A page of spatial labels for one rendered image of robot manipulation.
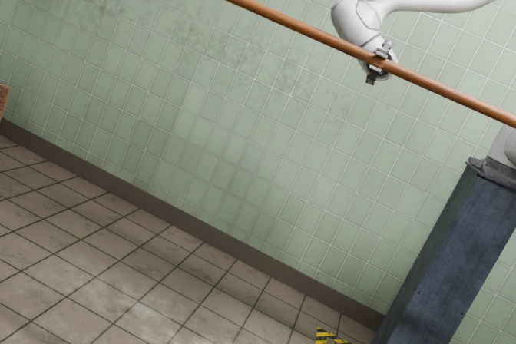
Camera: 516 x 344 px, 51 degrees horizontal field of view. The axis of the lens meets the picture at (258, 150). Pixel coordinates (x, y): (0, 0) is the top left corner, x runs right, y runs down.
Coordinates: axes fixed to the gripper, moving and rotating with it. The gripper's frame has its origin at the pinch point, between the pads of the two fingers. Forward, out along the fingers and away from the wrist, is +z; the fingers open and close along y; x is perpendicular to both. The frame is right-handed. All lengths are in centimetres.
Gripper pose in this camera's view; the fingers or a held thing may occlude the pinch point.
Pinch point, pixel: (378, 61)
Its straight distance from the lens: 143.5
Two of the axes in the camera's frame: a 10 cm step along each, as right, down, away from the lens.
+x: -8.9, -4.3, 1.6
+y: -3.9, 8.9, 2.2
